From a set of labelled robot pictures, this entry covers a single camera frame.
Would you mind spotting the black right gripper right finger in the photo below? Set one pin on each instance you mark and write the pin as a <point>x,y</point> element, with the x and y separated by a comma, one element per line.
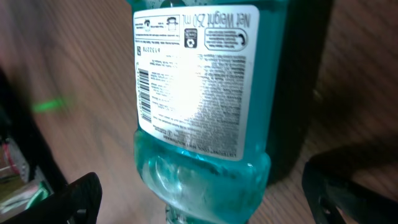
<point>328,195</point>

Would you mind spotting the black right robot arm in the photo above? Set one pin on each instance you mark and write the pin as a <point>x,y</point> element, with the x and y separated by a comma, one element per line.
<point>24,146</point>

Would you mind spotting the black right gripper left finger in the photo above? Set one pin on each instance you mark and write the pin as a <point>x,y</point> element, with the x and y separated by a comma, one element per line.
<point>78,202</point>

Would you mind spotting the blue Listerine mouthwash bottle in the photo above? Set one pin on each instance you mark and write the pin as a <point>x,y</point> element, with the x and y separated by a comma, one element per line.
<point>224,89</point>

